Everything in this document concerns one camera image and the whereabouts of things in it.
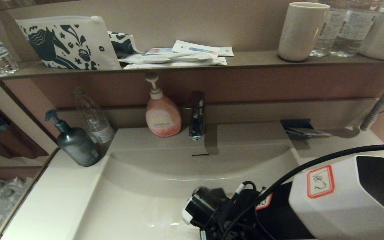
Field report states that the chrome lever faucet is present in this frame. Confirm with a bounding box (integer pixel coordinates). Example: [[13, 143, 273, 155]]
[[183, 91, 206, 140]]

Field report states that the white sink basin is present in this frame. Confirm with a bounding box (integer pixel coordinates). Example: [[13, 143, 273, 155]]
[[74, 144, 312, 240]]

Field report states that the dark soap tray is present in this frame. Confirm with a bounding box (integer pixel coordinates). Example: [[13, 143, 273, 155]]
[[280, 119, 313, 140]]

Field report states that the silver foil sachet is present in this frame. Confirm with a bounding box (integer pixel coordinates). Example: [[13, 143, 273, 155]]
[[285, 128, 333, 137]]

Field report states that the pink soap pump bottle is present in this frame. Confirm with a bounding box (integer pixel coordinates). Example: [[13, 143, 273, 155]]
[[145, 73, 182, 137]]

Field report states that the flat white sachet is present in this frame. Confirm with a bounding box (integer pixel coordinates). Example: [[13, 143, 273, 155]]
[[124, 57, 227, 70]]

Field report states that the clear bottle white label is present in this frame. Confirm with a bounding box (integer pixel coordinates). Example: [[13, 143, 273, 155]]
[[74, 87, 116, 144]]

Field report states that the dark green pump bottle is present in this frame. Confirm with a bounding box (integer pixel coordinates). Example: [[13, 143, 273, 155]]
[[45, 109, 101, 167]]

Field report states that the white sachet blue print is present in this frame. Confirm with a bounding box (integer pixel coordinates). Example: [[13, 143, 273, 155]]
[[172, 40, 220, 57]]

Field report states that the long white sachet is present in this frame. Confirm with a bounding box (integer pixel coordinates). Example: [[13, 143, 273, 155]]
[[119, 53, 214, 64]]

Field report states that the pale sachet orange print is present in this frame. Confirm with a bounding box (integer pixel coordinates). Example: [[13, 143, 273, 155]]
[[145, 48, 176, 55]]

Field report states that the tall white cup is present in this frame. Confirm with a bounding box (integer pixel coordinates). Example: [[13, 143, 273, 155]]
[[278, 2, 330, 62]]

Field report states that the clear plastic water bottle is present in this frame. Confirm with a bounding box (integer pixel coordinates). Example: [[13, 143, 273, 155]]
[[329, 0, 383, 57], [310, 0, 342, 57]]

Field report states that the small horse print pouch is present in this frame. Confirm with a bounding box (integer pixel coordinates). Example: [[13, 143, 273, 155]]
[[108, 31, 143, 54]]

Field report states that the white ribbed mug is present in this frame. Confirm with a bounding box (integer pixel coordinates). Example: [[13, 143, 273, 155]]
[[359, 7, 384, 60]]

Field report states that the large horse print pouch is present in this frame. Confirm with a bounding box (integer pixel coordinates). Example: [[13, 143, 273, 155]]
[[15, 16, 122, 70]]

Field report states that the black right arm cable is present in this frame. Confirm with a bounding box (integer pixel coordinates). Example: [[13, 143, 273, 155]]
[[222, 144, 384, 240]]

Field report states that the brown wall shelf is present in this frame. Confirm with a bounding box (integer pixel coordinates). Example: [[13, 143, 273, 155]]
[[0, 50, 384, 82]]

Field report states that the grey corrugated hose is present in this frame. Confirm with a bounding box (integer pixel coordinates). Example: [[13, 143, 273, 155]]
[[360, 72, 384, 131]]

